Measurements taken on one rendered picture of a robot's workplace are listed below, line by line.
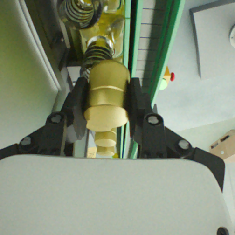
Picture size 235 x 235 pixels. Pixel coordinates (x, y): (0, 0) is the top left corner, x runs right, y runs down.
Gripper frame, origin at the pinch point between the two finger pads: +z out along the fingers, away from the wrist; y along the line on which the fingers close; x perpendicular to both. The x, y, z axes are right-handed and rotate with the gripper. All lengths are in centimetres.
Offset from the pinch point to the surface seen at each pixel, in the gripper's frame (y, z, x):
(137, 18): 4.1, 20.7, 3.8
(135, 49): 4.5, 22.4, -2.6
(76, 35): -14.6, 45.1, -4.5
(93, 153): -59, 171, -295
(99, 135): -1.9, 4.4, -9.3
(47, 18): -17.4, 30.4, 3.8
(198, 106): 51, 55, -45
